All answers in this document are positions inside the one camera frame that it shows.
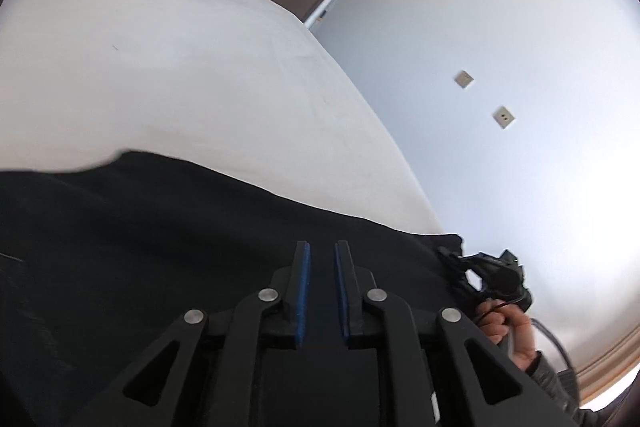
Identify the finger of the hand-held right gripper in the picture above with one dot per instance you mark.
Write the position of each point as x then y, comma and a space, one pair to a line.
452, 264

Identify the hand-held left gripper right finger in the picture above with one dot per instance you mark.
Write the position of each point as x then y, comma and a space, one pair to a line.
343, 302

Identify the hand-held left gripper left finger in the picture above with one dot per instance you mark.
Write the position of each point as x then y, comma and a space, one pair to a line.
302, 302

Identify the black pants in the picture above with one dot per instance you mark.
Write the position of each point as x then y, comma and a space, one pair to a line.
150, 257

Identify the person's right forearm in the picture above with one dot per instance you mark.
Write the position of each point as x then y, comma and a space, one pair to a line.
555, 387

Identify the person's right hand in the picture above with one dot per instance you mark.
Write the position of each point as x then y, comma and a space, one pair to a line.
515, 337

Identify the bed with white sheet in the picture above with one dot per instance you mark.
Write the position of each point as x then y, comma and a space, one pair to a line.
175, 82

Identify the beige wall socket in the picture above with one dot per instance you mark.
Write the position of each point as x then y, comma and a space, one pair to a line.
503, 117
464, 79

